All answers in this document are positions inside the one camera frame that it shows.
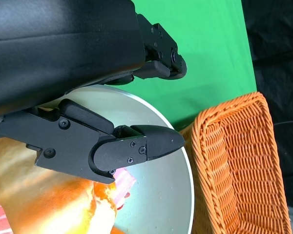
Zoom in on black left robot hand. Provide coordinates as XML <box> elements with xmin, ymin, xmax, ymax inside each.
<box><xmin>0</xmin><ymin>0</ymin><xmax>188</xmax><ymax>185</ymax></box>

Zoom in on long orange-striped bread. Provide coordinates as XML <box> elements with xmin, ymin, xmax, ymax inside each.
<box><xmin>0</xmin><ymin>136</ymin><xmax>118</xmax><ymax>234</ymax></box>

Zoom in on pale grey bowl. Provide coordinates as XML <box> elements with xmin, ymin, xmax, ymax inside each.
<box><xmin>63</xmin><ymin>84</ymin><xmax>195</xmax><ymax>234</ymax></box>

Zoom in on pink layered cake slice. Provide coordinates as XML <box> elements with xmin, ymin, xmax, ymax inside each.
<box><xmin>113</xmin><ymin>170</ymin><xmax>138</xmax><ymax>211</ymax></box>

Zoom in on orange wicker basket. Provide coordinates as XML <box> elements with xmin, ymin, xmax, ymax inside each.
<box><xmin>179</xmin><ymin>91</ymin><xmax>293</xmax><ymax>234</ymax></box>

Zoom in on green tablecloth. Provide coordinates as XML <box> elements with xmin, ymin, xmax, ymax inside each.
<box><xmin>104</xmin><ymin>0</ymin><xmax>257</xmax><ymax>134</ymax></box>

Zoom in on black backdrop curtain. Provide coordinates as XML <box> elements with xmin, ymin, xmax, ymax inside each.
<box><xmin>241</xmin><ymin>0</ymin><xmax>293</xmax><ymax>234</ymax></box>

